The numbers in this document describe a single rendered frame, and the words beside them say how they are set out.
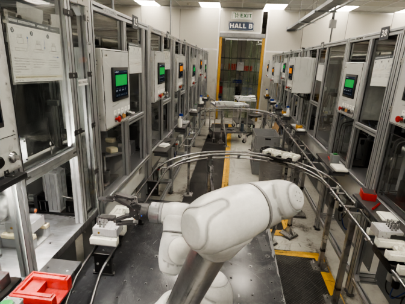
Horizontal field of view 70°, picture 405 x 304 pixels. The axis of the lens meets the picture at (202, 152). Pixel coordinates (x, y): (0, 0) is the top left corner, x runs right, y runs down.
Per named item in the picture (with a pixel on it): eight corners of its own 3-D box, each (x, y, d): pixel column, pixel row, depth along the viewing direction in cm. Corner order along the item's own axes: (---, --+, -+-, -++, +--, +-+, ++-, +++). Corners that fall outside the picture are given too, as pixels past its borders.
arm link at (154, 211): (165, 199, 129) (152, 198, 130) (160, 209, 120) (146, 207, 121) (165, 217, 132) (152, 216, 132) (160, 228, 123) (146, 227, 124)
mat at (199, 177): (225, 228, 323) (226, 227, 323) (173, 223, 328) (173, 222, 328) (231, 123, 880) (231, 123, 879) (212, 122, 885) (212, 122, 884)
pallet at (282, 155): (261, 158, 313) (262, 149, 310) (267, 155, 324) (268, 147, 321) (294, 166, 292) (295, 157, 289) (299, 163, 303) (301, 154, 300)
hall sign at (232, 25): (253, 31, 856) (254, 22, 849) (228, 29, 863) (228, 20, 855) (253, 31, 859) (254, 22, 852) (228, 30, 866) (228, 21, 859)
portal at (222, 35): (257, 121, 934) (266, 34, 857) (214, 119, 946) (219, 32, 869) (257, 120, 944) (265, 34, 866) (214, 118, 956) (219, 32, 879)
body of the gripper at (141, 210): (152, 216, 131) (132, 214, 132) (152, 199, 129) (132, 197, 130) (147, 225, 124) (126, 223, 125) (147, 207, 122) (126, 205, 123)
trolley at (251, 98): (256, 134, 770) (260, 96, 742) (234, 133, 768) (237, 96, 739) (250, 126, 851) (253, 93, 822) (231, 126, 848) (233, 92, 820)
